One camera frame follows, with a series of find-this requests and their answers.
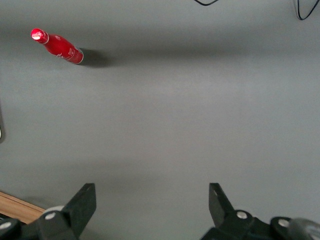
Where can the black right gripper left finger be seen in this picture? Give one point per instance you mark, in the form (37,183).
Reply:
(75,212)

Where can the red soda bottle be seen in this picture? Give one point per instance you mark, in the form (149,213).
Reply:
(60,48)

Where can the wooden drawer cabinet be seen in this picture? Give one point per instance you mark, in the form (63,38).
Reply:
(17,206)

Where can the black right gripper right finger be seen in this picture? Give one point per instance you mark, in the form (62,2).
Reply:
(225,212)

